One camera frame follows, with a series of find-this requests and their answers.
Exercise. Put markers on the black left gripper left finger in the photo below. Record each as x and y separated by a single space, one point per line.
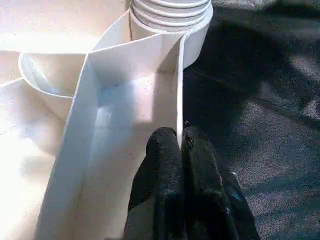
160 187

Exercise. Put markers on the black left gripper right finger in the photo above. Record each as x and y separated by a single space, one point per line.
212 195

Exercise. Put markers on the white plastic table leg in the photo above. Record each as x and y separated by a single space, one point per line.
170 12

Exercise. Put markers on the black plastic mat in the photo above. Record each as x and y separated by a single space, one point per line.
262 100

